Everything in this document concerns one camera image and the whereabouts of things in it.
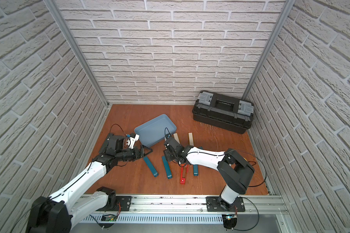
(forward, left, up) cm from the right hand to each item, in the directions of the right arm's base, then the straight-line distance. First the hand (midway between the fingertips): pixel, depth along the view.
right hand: (170, 151), depth 88 cm
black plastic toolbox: (+20, -35, +12) cm, 42 cm away
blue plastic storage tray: (+17, +13, -3) cm, 21 cm away
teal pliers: (-12, -15, -3) cm, 19 cm away
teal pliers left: (-8, +3, -4) cm, 9 cm away
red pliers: (-9, -8, -5) cm, 14 cm away
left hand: (-3, +11, +9) cm, 15 cm away
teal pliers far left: (-10, +11, -4) cm, 16 cm away
